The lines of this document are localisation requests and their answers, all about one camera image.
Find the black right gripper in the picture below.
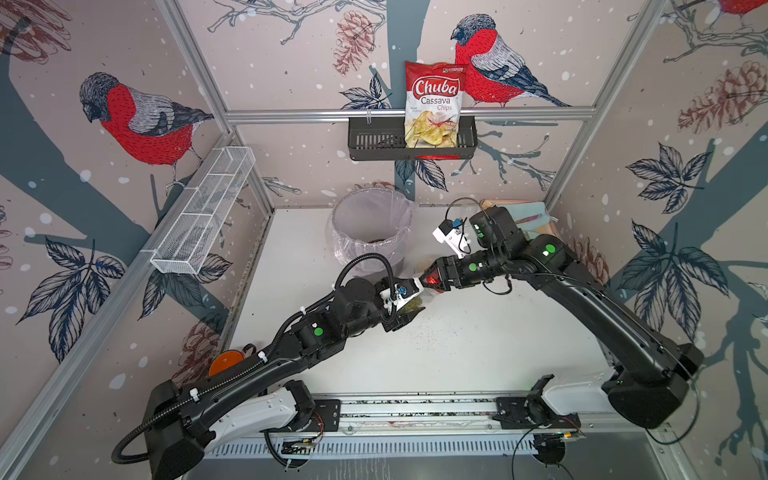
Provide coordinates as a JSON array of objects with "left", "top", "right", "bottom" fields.
[{"left": 415, "top": 250, "right": 507, "bottom": 294}]

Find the jar with red lid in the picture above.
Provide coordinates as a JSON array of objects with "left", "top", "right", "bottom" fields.
[{"left": 397, "top": 289, "right": 442, "bottom": 315}]

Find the red jar lid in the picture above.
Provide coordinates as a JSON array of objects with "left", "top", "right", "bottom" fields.
[{"left": 419, "top": 267, "right": 447, "bottom": 293}]

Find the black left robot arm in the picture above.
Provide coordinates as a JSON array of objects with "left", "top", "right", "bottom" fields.
[{"left": 111, "top": 253, "right": 439, "bottom": 479}]

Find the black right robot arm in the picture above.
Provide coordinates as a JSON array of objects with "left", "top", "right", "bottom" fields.
[{"left": 421, "top": 206, "right": 703, "bottom": 433}]

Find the teal cloth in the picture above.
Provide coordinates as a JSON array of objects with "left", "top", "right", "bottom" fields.
[{"left": 504, "top": 202, "right": 552, "bottom": 231}]

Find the pink tray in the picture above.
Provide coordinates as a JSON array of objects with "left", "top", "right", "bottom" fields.
[{"left": 482, "top": 199, "right": 551, "bottom": 224}]

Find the Chuba cassava chips bag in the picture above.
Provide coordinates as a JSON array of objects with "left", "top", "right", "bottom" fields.
[{"left": 404, "top": 62, "right": 467, "bottom": 149}]

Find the orange funnel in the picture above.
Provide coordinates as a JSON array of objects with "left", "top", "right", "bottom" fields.
[{"left": 208, "top": 344, "right": 255, "bottom": 377}]

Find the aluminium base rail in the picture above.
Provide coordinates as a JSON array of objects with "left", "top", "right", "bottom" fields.
[{"left": 179, "top": 391, "right": 661, "bottom": 439}]

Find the black wall basket shelf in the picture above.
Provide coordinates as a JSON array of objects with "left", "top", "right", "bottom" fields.
[{"left": 347, "top": 116, "right": 478, "bottom": 161}]

